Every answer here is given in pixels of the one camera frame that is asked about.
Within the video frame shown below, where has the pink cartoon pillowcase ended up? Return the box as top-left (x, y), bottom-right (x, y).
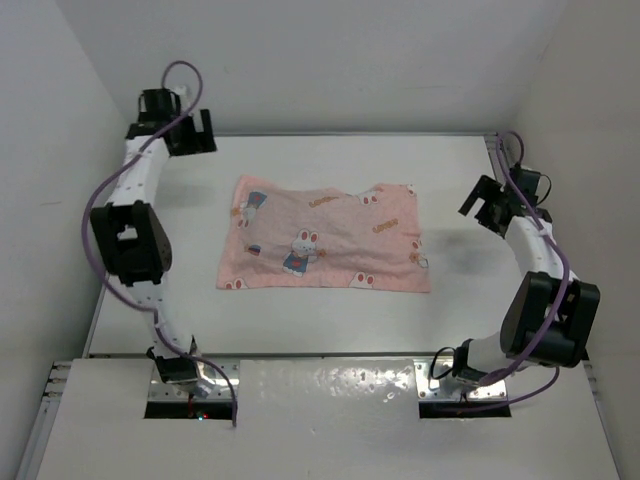
top-left (216, 175), bottom-right (431, 293)

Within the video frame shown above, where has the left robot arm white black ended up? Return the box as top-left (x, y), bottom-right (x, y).
top-left (89, 87), bottom-right (215, 397)

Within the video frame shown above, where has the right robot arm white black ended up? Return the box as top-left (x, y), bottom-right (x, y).
top-left (451, 167), bottom-right (600, 386)

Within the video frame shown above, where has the white front cover board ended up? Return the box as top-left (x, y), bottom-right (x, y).
top-left (39, 359), bottom-right (617, 479)

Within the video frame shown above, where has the back aluminium frame rail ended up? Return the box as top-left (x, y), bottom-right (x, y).
top-left (214, 130), bottom-right (498, 139)

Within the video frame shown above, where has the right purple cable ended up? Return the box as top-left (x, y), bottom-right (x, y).
top-left (439, 130), bottom-right (576, 414)

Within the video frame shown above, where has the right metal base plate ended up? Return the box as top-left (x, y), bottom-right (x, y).
top-left (413, 355), bottom-right (509, 404)

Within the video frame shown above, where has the metal base plate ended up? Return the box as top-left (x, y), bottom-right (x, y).
top-left (147, 357), bottom-right (240, 403)
top-left (413, 355), bottom-right (509, 404)

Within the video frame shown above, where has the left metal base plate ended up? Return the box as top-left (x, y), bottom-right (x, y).
top-left (147, 357), bottom-right (240, 403)

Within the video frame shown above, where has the left aluminium frame rail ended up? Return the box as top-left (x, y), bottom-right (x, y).
top-left (15, 361), bottom-right (71, 479)

